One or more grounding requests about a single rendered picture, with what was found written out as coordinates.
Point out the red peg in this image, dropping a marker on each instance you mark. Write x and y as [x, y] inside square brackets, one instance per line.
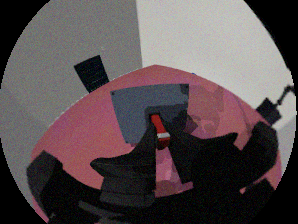
[162, 137]

